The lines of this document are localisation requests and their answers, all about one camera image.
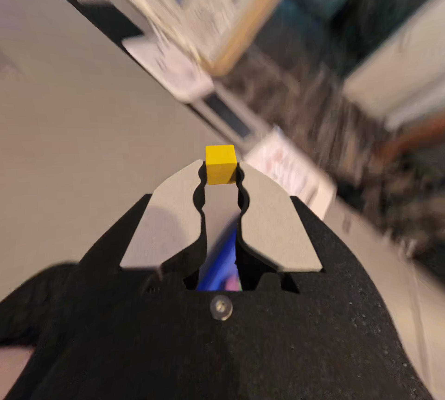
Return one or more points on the blue plastic bin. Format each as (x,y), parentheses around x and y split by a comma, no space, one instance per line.
(219,264)

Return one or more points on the instruction sheet on wooden stand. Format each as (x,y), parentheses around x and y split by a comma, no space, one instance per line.
(250,24)

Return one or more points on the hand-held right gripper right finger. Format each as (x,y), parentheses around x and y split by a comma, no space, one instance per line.
(278,226)

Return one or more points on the paper in plastic sleeve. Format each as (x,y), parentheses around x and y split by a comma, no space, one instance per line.
(292,170)

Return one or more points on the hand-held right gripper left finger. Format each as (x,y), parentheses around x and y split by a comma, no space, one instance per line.
(163,226)

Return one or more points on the person's pink clothing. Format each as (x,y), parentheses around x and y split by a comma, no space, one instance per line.
(14,360)

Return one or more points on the yellow wooden cube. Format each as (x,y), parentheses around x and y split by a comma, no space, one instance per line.
(220,165)

